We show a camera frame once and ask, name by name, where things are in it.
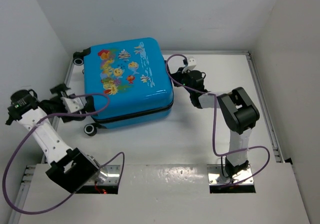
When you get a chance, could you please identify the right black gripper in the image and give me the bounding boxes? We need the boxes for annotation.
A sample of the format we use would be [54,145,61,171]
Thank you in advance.
[172,66,195,95]

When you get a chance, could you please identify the blue suitcase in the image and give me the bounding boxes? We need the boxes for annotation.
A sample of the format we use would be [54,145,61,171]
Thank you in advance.
[72,37,174,136]

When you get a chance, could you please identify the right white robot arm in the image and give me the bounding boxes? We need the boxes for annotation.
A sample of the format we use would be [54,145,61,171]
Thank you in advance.
[170,67,260,178]

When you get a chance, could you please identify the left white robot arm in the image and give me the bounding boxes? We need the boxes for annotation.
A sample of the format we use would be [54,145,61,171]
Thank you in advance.
[6,83,100,193]

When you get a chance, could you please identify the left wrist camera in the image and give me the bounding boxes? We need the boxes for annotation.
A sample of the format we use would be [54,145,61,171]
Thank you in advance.
[5,89,40,126]

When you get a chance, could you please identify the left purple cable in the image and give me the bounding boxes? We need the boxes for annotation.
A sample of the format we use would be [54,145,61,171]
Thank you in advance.
[1,92,125,215]

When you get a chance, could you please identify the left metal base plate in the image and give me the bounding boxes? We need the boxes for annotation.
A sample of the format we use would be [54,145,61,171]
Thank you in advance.
[84,165,121,186]

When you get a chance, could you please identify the metal base plate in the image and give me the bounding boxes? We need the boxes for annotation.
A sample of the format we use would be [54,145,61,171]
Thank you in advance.
[207,165,254,186]
[84,165,121,186]

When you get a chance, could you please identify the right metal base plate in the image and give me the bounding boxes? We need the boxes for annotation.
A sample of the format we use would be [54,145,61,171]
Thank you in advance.
[207,165,254,186]

